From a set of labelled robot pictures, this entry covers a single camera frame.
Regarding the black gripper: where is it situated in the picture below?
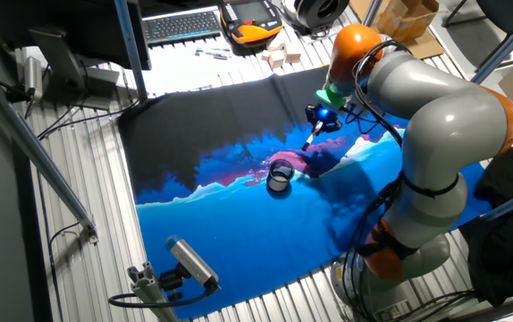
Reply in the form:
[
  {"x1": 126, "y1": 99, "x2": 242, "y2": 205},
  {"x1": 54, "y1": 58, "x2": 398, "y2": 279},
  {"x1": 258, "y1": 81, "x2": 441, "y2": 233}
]
[{"x1": 304, "y1": 103, "x2": 343, "y2": 135}]

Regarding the white pen with black cap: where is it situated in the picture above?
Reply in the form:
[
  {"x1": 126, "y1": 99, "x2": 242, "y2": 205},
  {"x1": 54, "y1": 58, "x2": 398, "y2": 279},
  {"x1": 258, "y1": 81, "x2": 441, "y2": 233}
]
[{"x1": 301, "y1": 121, "x2": 324, "y2": 152}]

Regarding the black mesh pen holder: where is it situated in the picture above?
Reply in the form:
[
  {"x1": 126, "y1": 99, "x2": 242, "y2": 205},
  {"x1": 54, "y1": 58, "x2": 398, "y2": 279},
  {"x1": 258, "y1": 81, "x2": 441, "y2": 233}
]
[{"x1": 265, "y1": 158, "x2": 296, "y2": 192}]

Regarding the pale wooden block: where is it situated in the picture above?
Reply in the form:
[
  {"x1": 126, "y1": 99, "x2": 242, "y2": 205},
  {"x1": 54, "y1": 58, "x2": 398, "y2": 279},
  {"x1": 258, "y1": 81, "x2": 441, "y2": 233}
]
[{"x1": 266, "y1": 31, "x2": 287, "y2": 52}]

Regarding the black filament spool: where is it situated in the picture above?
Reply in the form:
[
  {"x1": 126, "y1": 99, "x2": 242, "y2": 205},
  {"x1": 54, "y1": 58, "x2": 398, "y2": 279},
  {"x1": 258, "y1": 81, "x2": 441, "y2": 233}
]
[{"x1": 292, "y1": 0, "x2": 351, "y2": 37}]

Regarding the orange black teach pendant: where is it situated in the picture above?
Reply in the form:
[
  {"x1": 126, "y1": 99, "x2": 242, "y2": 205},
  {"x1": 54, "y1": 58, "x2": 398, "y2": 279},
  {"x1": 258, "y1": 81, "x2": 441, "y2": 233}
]
[{"x1": 219, "y1": 0, "x2": 283, "y2": 47}]

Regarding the landscape print cloth mat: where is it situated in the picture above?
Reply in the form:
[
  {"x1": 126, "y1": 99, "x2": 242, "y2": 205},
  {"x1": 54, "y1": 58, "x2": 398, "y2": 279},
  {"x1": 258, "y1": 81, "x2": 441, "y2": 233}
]
[{"x1": 117, "y1": 66, "x2": 494, "y2": 319}]

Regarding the brown cardboard box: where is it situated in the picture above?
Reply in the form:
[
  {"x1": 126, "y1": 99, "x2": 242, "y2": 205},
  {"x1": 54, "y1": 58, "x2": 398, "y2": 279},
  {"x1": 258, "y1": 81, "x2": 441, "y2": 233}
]
[{"x1": 376, "y1": 0, "x2": 441, "y2": 44}]

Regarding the black computer keyboard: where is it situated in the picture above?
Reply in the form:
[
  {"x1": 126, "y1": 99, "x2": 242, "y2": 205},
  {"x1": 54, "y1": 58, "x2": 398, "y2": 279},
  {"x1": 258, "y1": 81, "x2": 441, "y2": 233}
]
[{"x1": 141, "y1": 4, "x2": 223, "y2": 47}]

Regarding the black fabric bundle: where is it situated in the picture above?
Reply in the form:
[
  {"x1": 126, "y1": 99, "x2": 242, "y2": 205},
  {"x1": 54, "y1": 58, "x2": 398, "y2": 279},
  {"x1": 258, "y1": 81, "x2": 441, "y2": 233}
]
[{"x1": 459, "y1": 147, "x2": 513, "y2": 308}]

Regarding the dark office chair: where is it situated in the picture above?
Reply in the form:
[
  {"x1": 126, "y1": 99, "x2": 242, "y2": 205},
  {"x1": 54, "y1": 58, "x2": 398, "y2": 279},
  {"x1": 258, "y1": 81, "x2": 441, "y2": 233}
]
[{"x1": 442, "y1": 0, "x2": 513, "y2": 72}]

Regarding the short aluminium profile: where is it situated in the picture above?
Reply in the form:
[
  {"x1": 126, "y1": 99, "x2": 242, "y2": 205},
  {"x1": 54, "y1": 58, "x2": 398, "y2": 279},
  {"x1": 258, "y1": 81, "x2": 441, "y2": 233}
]
[{"x1": 126, "y1": 261, "x2": 180, "y2": 322}]

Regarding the grey metal bar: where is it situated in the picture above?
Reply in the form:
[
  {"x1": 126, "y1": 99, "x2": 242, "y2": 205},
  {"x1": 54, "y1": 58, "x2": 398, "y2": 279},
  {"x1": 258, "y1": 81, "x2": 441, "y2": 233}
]
[{"x1": 439, "y1": 293, "x2": 513, "y2": 322}]

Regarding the black computer monitor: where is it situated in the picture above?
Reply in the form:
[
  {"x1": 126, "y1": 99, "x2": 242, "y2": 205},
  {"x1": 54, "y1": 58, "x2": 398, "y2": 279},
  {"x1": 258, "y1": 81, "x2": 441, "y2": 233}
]
[{"x1": 0, "y1": 0, "x2": 153, "y2": 72}]

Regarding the grey monitor stand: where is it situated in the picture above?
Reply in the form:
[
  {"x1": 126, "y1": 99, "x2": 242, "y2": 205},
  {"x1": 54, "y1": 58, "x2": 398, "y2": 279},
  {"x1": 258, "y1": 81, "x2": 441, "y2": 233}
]
[{"x1": 28, "y1": 27, "x2": 122, "y2": 112}]

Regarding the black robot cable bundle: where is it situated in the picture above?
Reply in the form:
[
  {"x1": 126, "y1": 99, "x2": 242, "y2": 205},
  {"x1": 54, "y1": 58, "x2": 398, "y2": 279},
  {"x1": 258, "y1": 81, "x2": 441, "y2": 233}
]
[{"x1": 339, "y1": 38, "x2": 479, "y2": 322}]

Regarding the silver camera with blue end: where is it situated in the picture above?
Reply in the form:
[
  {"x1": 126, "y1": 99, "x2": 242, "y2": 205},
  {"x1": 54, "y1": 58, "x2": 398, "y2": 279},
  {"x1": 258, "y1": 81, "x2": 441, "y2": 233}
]
[{"x1": 164, "y1": 235, "x2": 222, "y2": 292}]

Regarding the aluminium frame bar with foot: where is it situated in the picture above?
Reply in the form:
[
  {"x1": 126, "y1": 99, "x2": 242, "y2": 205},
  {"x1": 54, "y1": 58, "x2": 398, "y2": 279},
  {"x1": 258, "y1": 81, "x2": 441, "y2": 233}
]
[{"x1": 470, "y1": 4, "x2": 513, "y2": 85}]

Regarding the aluminium frame post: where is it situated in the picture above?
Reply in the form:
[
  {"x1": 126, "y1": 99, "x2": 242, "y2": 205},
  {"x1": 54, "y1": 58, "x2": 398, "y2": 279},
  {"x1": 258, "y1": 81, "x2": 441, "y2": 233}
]
[{"x1": 113, "y1": 0, "x2": 149, "y2": 102}]

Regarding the black camera ball mount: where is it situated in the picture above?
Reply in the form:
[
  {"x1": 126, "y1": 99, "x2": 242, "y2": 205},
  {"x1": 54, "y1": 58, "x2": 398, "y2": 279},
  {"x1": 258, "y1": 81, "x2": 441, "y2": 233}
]
[{"x1": 158, "y1": 262, "x2": 191, "y2": 301}]

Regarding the thin black table cable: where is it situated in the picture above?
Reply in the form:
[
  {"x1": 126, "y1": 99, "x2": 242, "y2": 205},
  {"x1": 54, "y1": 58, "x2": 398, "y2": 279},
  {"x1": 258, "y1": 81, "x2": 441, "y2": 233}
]
[{"x1": 36, "y1": 96, "x2": 142, "y2": 140}]

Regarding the black camera cable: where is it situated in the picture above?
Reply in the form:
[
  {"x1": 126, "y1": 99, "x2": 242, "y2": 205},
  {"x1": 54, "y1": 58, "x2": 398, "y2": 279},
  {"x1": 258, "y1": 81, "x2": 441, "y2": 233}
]
[{"x1": 107, "y1": 281, "x2": 215, "y2": 309}]

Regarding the silver cylindrical camera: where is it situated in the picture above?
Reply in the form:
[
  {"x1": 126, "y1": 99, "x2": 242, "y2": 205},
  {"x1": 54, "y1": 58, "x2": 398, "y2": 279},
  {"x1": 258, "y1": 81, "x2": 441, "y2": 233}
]
[{"x1": 23, "y1": 56, "x2": 44, "y2": 100}]

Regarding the long aluminium frame bar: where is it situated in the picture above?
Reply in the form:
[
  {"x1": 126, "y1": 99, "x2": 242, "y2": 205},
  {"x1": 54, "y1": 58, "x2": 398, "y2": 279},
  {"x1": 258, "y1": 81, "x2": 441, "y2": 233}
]
[{"x1": 0, "y1": 62, "x2": 100, "y2": 245}]

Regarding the thin black cable loop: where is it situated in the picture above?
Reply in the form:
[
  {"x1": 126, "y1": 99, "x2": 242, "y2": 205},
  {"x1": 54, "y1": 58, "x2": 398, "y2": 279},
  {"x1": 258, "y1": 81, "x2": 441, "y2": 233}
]
[{"x1": 36, "y1": 174, "x2": 81, "y2": 322}]

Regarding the black plug with cable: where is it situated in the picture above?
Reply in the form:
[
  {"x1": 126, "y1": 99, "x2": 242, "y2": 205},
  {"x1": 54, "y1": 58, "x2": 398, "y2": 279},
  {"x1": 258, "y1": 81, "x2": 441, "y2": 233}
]
[{"x1": 0, "y1": 66, "x2": 34, "y2": 104}]

